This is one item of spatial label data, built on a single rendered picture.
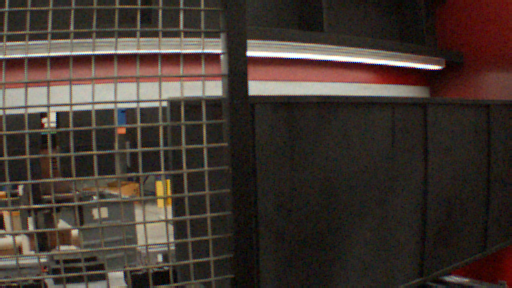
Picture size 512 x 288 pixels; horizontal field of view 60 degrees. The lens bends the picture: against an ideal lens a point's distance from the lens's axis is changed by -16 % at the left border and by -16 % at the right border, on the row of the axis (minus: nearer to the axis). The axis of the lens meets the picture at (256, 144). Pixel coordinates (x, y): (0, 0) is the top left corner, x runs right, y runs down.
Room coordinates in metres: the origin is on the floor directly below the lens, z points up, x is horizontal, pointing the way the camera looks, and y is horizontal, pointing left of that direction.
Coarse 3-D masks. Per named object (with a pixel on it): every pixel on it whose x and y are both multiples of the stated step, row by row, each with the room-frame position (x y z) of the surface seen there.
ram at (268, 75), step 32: (0, 64) 1.06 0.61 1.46; (32, 64) 1.10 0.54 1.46; (64, 64) 1.15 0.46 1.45; (96, 64) 1.19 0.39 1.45; (128, 64) 1.23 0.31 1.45; (192, 64) 1.32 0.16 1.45; (256, 64) 1.42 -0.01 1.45; (288, 64) 1.47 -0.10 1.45; (320, 64) 1.53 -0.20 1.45; (352, 64) 1.59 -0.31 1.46; (384, 64) 1.67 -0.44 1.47; (0, 96) 1.06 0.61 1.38; (32, 96) 1.10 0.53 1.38; (64, 96) 1.15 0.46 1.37; (96, 96) 1.19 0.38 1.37; (128, 96) 1.23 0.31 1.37; (192, 96) 1.32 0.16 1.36
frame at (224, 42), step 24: (240, 0) 0.56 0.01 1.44; (240, 24) 0.56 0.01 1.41; (240, 48) 0.56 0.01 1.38; (240, 72) 0.56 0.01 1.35; (240, 96) 0.56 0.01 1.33; (240, 120) 0.56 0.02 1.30; (240, 144) 0.56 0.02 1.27; (240, 168) 0.56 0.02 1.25; (240, 192) 0.56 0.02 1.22; (240, 216) 0.56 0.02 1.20; (240, 240) 0.56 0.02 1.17; (240, 264) 0.56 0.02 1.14
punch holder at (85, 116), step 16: (64, 112) 1.15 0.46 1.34; (80, 112) 1.17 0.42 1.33; (96, 112) 1.19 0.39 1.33; (112, 112) 1.21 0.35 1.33; (64, 144) 1.15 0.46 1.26; (80, 144) 1.17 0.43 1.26; (96, 144) 1.19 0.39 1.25; (112, 144) 1.21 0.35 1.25; (64, 160) 1.15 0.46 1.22; (80, 160) 1.17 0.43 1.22; (112, 160) 1.21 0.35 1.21; (64, 176) 1.14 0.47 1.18; (80, 176) 1.17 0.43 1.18
